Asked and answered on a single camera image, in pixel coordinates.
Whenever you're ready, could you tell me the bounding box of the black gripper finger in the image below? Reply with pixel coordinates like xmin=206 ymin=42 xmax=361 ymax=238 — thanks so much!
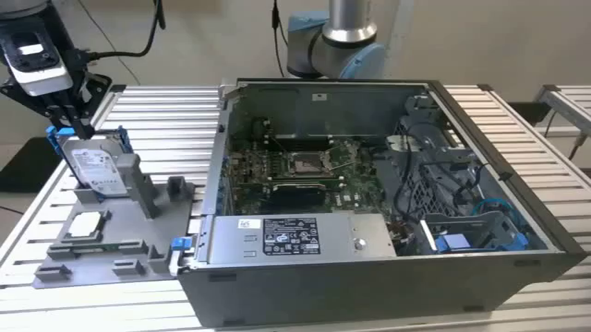
xmin=65 ymin=105 xmax=97 ymax=140
xmin=46 ymin=105 xmax=70 ymax=129

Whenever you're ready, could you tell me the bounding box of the hard disk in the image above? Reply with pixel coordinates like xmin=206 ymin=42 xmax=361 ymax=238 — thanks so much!
xmin=44 ymin=125 xmax=136 ymax=200

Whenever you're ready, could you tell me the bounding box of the blue disk carrier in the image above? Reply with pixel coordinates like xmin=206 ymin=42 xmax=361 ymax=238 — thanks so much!
xmin=435 ymin=234 xmax=472 ymax=250

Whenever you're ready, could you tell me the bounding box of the grey disk bay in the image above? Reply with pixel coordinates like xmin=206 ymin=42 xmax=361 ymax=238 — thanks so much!
xmin=420 ymin=210 xmax=528 ymax=252

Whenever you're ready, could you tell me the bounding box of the black floor mat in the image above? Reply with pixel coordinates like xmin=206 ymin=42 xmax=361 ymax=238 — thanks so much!
xmin=0 ymin=136 xmax=70 ymax=193

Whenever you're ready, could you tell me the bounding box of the black hanging antenna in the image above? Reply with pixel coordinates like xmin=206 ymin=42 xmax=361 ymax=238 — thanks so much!
xmin=154 ymin=0 xmax=168 ymax=31

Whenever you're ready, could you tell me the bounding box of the silver CPU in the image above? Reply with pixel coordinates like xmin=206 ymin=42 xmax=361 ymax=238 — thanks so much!
xmin=68 ymin=212 xmax=104 ymax=238

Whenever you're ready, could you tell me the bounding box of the grey parts rack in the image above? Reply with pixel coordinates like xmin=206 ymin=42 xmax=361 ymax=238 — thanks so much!
xmin=32 ymin=154 xmax=196 ymax=290

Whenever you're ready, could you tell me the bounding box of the thin metal locking lever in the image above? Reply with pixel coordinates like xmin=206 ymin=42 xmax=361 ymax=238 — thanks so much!
xmin=269 ymin=134 xmax=291 ymax=154

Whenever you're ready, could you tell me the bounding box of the silver power supply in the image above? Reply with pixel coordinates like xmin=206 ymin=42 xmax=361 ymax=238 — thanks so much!
xmin=204 ymin=213 xmax=399 ymax=263

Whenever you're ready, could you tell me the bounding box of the black RAM slot block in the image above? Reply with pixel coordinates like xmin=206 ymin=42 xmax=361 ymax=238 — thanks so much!
xmin=264 ymin=134 xmax=335 ymax=152

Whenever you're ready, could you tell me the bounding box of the CPU socket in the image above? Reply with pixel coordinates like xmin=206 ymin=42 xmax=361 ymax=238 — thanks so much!
xmin=285 ymin=149 xmax=331 ymax=179

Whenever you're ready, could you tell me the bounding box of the black graphics card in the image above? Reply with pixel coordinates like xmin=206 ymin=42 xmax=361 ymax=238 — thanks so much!
xmin=268 ymin=182 xmax=327 ymax=212

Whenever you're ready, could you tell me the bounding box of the metal socket cover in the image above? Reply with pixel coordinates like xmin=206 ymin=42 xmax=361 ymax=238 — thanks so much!
xmin=324 ymin=142 xmax=361 ymax=172

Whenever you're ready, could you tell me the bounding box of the green motherboard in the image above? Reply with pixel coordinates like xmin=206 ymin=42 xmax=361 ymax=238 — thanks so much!
xmin=226 ymin=137 xmax=395 ymax=214

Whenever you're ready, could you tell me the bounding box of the dark grey PC case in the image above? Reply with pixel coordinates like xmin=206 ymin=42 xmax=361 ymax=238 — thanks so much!
xmin=168 ymin=77 xmax=588 ymax=328

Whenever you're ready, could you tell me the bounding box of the grey perforated drive cage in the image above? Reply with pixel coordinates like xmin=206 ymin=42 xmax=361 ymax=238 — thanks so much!
xmin=395 ymin=95 xmax=481 ymax=210

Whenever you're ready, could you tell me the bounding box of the black box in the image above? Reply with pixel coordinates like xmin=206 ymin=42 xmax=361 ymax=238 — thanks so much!
xmin=508 ymin=101 xmax=553 ymax=127

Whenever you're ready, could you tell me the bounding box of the metal slat side table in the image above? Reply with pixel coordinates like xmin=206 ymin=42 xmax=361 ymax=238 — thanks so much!
xmin=533 ymin=84 xmax=591 ymax=136

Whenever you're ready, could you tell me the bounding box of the thin black wall cable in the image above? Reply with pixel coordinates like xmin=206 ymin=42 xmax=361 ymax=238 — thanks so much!
xmin=76 ymin=0 xmax=142 ymax=86

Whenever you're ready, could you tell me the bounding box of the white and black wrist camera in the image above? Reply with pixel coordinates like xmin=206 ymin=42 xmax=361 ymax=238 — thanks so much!
xmin=1 ymin=32 xmax=76 ymax=98

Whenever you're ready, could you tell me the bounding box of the thick black camera cable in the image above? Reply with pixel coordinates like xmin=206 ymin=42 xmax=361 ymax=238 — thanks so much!
xmin=85 ymin=0 xmax=164 ymax=62

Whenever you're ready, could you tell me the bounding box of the long black wire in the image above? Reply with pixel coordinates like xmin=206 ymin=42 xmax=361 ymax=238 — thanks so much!
xmin=392 ymin=120 xmax=445 ymax=222

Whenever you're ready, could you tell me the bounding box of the short black wire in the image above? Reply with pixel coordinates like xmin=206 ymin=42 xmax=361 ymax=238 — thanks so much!
xmin=453 ymin=161 xmax=491 ymax=205

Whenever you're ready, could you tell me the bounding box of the blue wire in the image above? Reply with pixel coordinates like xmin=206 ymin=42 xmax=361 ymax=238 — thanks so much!
xmin=472 ymin=196 xmax=527 ymax=240

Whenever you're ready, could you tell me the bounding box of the dangling cable with plug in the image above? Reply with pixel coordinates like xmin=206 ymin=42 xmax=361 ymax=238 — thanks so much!
xmin=568 ymin=132 xmax=587 ymax=160

